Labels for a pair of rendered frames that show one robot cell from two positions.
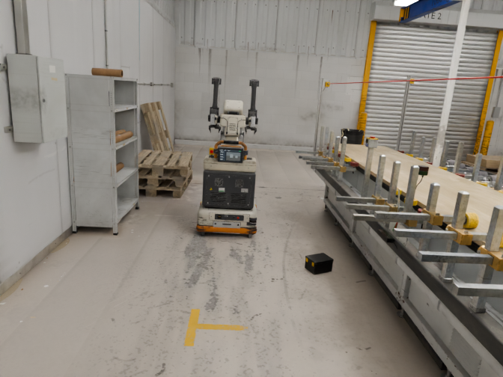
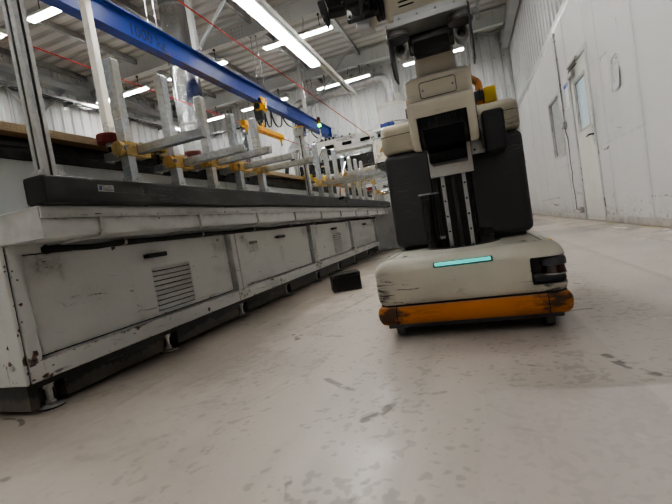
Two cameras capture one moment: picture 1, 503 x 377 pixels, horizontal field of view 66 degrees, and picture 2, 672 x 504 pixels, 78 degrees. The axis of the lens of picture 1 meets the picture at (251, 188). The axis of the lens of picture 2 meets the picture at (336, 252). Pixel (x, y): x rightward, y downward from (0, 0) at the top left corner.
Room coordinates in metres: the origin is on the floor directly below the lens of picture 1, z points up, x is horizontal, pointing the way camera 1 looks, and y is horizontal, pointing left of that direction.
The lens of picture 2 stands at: (5.83, 0.38, 0.42)
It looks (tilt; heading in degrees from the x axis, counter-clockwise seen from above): 3 degrees down; 202
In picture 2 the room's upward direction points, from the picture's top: 9 degrees counter-clockwise
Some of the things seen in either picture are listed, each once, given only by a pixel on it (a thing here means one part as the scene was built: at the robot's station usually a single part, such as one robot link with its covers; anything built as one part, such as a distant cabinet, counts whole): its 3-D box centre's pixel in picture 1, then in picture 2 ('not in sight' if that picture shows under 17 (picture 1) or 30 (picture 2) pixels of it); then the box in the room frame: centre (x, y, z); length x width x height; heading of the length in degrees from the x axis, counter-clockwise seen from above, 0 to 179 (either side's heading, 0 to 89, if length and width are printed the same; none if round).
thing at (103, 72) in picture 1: (107, 72); not in sight; (4.18, 1.58, 1.59); 0.30 x 0.08 x 0.08; 93
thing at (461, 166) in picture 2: not in sight; (463, 135); (4.25, 0.31, 0.68); 0.28 x 0.27 x 0.25; 92
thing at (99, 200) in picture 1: (107, 151); not in sight; (4.07, 1.57, 0.78); 0.90 x 0.45 x 1.55; 3
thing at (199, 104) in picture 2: (329, 152); (207, 147); (4.18, -0.83, 0.90); 0.04 x 0.04 x 0.48; 3
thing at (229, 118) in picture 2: (334, 159); (236, 159); (3.93, -0.84, 0.87); 0.04 x 0.04 x 0.48; 3
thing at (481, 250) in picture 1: (493, 257); not in sight; (1.41, -0.96, 0.95); 0.14 x 0.06 x 0.05; 3
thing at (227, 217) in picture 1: (229, 217); not in sight; (3.76, 0.21, 0.23); 0.41 x 0.02 x 0.08; 92
